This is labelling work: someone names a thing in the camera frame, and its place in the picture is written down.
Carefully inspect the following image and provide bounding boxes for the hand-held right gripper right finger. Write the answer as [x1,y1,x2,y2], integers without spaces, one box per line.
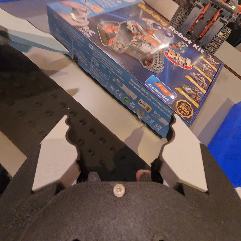
[159,113,208,192]

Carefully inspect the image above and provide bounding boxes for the person's right hand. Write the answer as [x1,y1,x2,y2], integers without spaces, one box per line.
[136,169,151,179]

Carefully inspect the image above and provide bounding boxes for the black perforated mat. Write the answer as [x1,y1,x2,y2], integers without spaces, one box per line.
[0,30,151,182]

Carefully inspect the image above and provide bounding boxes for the tracked toy robot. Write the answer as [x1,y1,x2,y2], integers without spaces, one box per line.
[170,0,241,55]

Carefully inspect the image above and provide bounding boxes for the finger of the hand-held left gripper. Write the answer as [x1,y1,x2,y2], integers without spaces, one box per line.
[0,8,69,55]

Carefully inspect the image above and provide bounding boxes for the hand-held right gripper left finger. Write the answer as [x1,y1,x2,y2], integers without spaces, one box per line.
[32,115,82,192]

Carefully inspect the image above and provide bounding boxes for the blue plastic bin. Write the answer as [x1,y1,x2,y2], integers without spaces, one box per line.
[207,102,241,189]

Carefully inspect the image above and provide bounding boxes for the blue toy set box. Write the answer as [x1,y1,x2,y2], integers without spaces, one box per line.
[46,0,225,139]

